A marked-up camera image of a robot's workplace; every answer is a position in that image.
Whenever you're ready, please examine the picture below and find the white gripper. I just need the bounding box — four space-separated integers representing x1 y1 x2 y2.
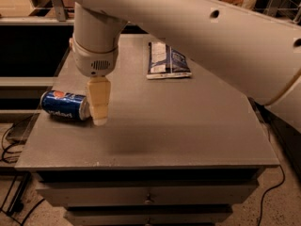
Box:
70 38 119 126

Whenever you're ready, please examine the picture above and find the blue pepsi can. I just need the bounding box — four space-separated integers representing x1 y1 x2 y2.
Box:
40 90 90 121

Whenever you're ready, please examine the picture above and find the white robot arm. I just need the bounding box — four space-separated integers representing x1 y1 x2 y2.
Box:
72 0 301 130

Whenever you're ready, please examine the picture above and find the blue white snack bag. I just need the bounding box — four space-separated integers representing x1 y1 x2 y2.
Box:
147 41 192 80

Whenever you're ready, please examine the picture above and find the grey metal railing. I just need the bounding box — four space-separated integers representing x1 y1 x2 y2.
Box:
0 0 301 27

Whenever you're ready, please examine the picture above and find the grey side shelf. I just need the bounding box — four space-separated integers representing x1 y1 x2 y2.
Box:
0 77 56 123

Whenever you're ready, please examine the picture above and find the grey drawer cabinet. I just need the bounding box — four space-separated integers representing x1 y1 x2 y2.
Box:
17 35 278 212

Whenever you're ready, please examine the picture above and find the upper grey drawer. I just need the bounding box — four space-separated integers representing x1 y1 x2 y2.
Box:
37 180 259 207

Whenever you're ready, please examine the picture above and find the grey drawer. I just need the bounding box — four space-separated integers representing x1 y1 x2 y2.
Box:
65 207 232 226
37 180 259 207

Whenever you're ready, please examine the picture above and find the lower grey drawer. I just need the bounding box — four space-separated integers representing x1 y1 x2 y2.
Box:
65 207 232 226

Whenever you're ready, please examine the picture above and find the black cables left floor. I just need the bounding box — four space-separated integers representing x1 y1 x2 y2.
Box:
0 115 45 226

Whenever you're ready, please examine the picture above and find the black cable right floor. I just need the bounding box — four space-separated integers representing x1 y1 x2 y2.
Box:
255 163 286 226

